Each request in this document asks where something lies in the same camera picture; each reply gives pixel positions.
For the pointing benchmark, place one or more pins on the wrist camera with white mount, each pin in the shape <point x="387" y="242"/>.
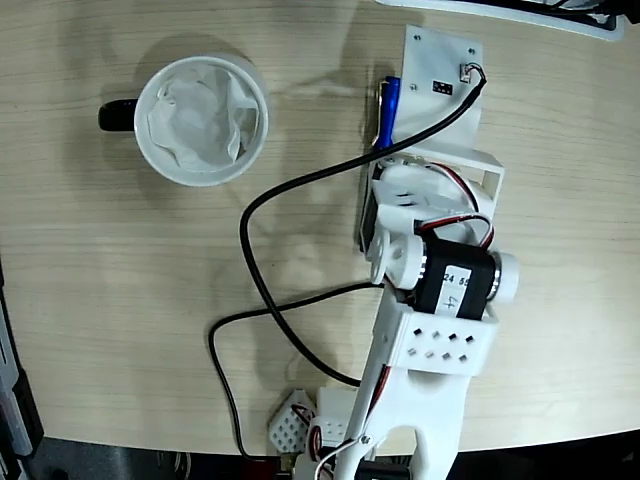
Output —
<point x="440" y="60"/>

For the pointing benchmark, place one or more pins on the blue pen with metal clip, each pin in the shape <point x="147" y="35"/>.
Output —
<point x="390" y="110"/>

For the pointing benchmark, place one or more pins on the white crumpled tissue paper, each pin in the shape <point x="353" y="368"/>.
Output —
<point x="200" y="120"/>

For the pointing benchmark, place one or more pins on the grey black equipment case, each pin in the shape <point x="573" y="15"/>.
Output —
<point x="10" y="390"/>

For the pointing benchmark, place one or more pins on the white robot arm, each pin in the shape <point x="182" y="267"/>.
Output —
<point x="435" y="380"/>

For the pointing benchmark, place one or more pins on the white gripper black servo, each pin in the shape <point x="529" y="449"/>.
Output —
<point x="381" y="121"/>

